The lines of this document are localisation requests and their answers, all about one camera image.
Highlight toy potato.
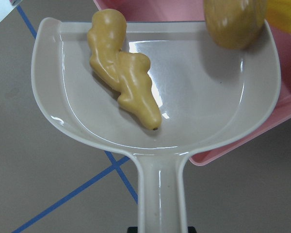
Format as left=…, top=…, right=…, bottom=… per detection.
left=203, top=0, right=267, bottom=50

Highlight toy ginger root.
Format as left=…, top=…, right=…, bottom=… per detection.
left=87, top=9, right=162, bottom=130

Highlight pink plastic bin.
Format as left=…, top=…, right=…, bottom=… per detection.
left=94, top=0, right=291, bottom=166

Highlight toy corn cob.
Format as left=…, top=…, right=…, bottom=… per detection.
left=266, top=0, right=291, bottom=33

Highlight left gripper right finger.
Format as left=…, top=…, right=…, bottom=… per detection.
left=188, top=226, right=195, bottom=233

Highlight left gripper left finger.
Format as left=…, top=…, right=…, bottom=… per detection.
left=127, top=226, right=137, bottom=233

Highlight beige dustpan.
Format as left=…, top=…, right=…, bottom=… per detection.
left=31, top=17, right=281, bottom=233

